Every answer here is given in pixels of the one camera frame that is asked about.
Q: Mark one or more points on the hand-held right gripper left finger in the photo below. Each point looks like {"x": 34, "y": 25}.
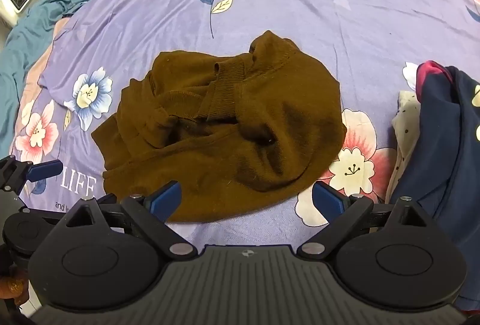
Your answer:
{"x": 165, "y": 202}

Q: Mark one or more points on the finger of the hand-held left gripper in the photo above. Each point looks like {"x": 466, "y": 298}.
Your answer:
{"x": 45, "y": 170}

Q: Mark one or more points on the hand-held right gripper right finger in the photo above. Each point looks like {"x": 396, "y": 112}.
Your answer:
{"x": 329, "y": 202}

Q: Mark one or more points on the brown knit sweater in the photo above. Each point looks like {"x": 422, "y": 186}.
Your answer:
{"x": 232, "y": 122}

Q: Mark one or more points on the person's left hand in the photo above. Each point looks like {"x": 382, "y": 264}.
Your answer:
{"x": 11, "y": 285}

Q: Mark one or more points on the white polka-dot garment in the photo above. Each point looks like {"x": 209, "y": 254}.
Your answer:
{"x": 407, "y": 130}

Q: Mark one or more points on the navy garment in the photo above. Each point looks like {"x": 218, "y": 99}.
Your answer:
{"x": 446, "y": 160}

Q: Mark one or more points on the teal quilt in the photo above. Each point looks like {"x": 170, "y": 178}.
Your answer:
{"x": 26, "y": 47}

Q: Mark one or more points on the pink garment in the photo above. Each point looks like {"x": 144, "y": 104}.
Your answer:
{"x": 431, "y": 71}

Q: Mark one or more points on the purple floral bed sheet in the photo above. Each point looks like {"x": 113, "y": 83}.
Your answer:
{"x": 285, "y": 21}

